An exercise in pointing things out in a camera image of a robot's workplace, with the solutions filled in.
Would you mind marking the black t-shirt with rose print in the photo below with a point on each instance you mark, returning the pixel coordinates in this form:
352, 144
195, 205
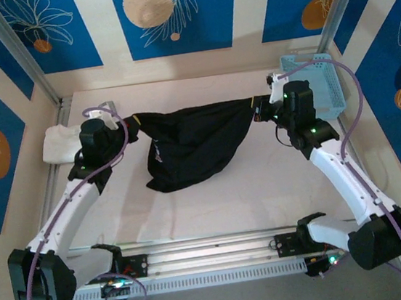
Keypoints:
192, 140

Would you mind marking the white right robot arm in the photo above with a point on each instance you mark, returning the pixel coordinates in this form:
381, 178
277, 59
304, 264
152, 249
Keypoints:
351, 182

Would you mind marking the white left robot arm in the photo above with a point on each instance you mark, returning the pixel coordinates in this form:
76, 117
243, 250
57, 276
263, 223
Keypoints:
65, 214

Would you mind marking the folded white t-shirt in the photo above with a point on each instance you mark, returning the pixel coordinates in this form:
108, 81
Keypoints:
57, 145

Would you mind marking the light blue plastic basket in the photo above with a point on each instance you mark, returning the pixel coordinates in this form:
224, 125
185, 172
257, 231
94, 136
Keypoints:
327, 76

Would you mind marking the black controller board with LED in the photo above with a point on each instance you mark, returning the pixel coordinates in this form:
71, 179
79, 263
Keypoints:
115, 290
322, 263

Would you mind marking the aluminium side rail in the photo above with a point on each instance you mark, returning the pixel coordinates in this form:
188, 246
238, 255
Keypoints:
353, 146
54, 186

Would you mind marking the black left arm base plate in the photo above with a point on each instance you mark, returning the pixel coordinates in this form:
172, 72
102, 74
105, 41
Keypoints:
138, 265

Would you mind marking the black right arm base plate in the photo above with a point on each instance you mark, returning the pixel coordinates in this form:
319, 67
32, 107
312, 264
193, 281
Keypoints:
287, 243

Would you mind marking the aluminium front frame rails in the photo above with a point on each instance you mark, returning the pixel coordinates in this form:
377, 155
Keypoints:
213, 254

